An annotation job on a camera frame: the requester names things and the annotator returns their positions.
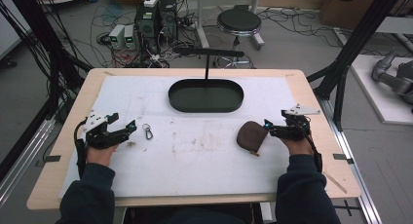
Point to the black round stool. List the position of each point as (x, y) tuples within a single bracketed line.
[(239, 21)]

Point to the black oval tray with stand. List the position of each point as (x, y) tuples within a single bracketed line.
[(206, 96)]

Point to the silver keyring with clasp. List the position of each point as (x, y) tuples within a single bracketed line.
[(147, 131)]

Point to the person's left hand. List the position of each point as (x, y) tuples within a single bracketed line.
[(100, 155)]

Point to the aluminium frame rail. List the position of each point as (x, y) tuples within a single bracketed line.
[(357, 172), (22, 162)]

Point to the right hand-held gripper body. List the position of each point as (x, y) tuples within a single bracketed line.
[(296, 121)]

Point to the brown cardboard box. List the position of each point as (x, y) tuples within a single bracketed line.
[(347, 6)]

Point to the white box on tower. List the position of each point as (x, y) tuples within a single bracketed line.
[(151, 0)]

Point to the person's right hand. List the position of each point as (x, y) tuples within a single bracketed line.
[(300, 146)]

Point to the grey power supply unit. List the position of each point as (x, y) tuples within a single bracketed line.
[(129, 37), (116, 36)]

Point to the brown leather pouch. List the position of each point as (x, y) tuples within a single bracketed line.
[(250, 136)]

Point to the white desk leg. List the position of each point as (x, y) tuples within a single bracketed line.
[(201, 19), (257, 22)]

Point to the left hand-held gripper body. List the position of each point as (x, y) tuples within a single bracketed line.
[(97, 133)]

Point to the black tape strip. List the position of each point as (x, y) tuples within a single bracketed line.
[(52, 158), (343, 157)]

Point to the thin wooden stick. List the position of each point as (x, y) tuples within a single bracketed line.
[(335, 182)]

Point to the white table mat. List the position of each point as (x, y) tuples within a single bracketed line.
[(195, 159)]

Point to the white platform board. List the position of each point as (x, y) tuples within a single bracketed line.
[(380, 97)]

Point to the person's lap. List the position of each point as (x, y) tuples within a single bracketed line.
[(191, 216)]

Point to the black computer tower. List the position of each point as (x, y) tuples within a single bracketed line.
[(146, 26), (168, 18)]

